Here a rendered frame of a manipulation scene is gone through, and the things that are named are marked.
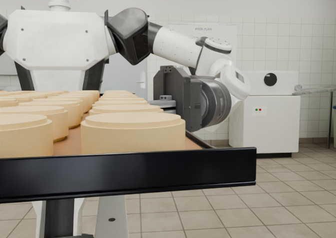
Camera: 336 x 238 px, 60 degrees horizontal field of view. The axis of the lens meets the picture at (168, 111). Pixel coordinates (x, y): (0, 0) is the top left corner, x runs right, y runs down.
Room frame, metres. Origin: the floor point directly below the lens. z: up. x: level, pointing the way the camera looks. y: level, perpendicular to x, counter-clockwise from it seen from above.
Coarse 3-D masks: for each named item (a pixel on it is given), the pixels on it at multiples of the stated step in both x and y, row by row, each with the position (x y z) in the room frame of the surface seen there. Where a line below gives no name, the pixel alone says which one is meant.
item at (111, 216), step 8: (104, 200) 0.32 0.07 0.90; (112, 200) 0.32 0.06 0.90; (120, 200) 0.32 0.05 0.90; (104, 208) 0.30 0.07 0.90; (112, 208) 0.30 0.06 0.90; (120, 208) 0.30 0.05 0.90; (104, 216) 0.28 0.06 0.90; (112, 216) 0.28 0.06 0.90; (120, 216) 0.28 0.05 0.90; (96, 224) 0.26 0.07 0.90; (104, 224) 0.26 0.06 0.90; (112, 224) 0.26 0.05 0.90; (120, 224) 0.26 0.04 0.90; (96, 232) 0.25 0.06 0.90; (104, 232) 0.25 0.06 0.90; (112, 232) 0.25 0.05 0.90; (120, 232) 0.25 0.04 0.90
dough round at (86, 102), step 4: (52, 96) 0.36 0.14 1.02; (56, 96) 0.36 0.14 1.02; (60, 96) 0.36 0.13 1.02; (64, 96) 0.36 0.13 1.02; (68, 96) 0.36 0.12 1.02; (72, 96) 0.36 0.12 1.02; (76, 96) 0.36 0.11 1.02; (80, 96) 0.36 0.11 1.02; (84, 96) 0.36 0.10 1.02; (84, 100) 0.34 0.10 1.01; (88, 100) 0.35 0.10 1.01; (84, 104) 0.34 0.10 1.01; (88, 104) 0.35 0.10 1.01; (84, 108) 0.34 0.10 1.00; (88, 108) 0.35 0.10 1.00; (84, 112) 0.35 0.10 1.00
